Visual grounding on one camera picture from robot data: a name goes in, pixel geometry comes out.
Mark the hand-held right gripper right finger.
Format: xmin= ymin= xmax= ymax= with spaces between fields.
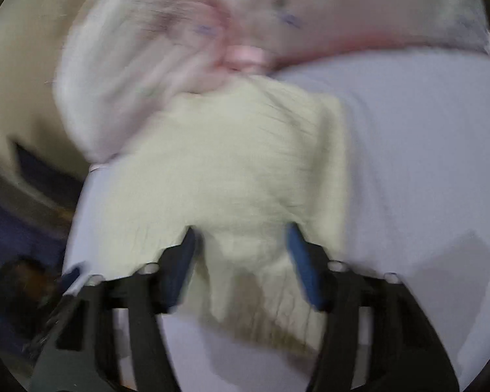
xmin=285 ymin=224 xmax=461 ymax=392

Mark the white and pink clothes pile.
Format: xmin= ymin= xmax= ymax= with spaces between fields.
xmin=53 ymin=0 xmax=490 ymax=164

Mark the pale yellow small garment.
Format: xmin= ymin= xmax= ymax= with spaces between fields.
xmin=88 ymin=77 xmax=348 ymax=356

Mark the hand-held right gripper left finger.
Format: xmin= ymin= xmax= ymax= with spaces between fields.
xmin=32 ymin=226 xmax=198 ymax=392

